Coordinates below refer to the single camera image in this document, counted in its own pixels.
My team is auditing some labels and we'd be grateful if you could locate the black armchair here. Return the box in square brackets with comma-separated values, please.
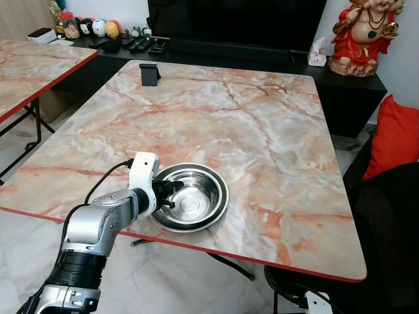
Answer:
[265, 137, 419, 314]

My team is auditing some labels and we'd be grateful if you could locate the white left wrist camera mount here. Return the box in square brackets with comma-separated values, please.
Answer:
[128, 152, 160, 217]

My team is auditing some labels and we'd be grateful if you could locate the black television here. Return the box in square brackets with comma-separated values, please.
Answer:
[147, 0, 328, 52]

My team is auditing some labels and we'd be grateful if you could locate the red laughing figure statue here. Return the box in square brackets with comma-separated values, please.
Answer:
[329, 0, 400, 78]

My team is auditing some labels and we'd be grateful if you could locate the white box device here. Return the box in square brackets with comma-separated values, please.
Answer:
[27, 27, 56, 45]

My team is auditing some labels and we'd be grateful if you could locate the red lidded jar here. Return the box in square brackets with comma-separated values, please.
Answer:
[58, 11, 81, 39]

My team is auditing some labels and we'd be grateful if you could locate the red cushion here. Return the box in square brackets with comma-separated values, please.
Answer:
[363, 95, 419, 182]

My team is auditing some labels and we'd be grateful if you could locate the large marble pattern folding table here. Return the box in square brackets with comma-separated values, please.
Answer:
[0, 60, 367, 283]

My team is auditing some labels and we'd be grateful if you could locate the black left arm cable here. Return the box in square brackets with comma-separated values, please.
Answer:
[84, 159, 136, 205]

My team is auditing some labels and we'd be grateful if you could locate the white and blue toy figure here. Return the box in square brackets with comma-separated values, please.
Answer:
[92, 18, 107, 37]

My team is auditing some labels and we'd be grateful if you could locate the stainless steel bowl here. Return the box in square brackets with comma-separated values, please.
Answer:
[148, 163, 230, 233]

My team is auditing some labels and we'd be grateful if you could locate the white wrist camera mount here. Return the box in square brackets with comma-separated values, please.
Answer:
[304, 291, 331, 314]
[128, 152, 160, 217]

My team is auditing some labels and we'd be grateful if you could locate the black phone stand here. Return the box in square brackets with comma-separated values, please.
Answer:
[139, 63, 161, 87]

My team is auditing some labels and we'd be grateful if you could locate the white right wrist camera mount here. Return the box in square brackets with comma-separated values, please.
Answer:
[304, 291, 331, 314]

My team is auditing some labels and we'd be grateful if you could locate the white tissue box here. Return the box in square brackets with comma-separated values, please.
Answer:
[308, 37, 328, 67]

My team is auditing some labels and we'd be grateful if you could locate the marble pattern side table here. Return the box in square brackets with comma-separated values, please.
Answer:
[0, 39, 99, 184]

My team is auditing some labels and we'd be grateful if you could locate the yellow and orange toy figure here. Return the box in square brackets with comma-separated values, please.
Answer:
[105, 20, 122, 39]

